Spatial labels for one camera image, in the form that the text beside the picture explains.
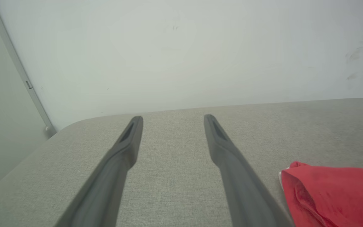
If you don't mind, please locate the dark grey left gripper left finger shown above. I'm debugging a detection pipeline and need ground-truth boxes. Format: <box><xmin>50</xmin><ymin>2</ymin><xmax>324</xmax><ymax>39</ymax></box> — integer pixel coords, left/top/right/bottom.
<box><xmin>54</xmin><ymin>116</ymin><xmax>144</xmax><ymax>227</ymax></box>

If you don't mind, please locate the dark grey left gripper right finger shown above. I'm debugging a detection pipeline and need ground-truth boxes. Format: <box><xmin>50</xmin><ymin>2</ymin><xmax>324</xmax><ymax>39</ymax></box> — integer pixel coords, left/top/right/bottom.
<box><xmin>204</xmin><ymin>114</ymin><xmax>296</xmax><ymax>227</ymax></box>

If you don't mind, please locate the red and white garment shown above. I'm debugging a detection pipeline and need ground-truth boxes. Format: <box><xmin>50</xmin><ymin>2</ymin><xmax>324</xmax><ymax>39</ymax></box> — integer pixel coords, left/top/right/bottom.
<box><xmin>278</xmin><ymin>161</ymin><xmax>363</xmax><ymax>227</ymax></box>

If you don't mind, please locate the grey wall trim strip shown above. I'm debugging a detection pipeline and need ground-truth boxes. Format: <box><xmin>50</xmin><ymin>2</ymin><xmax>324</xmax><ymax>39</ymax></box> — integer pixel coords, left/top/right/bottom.
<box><xmin>0</xmin><ymin>0</ymin><xmax>57</xmax><ymax>138</ymax></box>

